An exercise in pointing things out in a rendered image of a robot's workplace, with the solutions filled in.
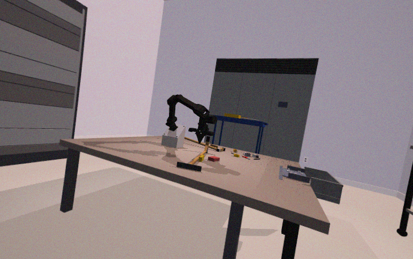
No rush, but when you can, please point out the red square tile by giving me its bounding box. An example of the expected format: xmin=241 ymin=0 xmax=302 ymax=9
xmin=208 ymin=156 xmax=220 ymax=162

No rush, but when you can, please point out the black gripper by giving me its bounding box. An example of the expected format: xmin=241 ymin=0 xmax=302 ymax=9
xmin=188 ymin=122 xmax=214 ymax=143

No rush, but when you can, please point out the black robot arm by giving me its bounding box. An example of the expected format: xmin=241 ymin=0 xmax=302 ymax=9
xmin=166 ymin=94 xmax=217 ymax=131

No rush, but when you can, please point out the orange long pole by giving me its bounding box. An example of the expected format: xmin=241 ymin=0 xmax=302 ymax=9
xmin=177 ymin=136 xmax=210 ymax=172

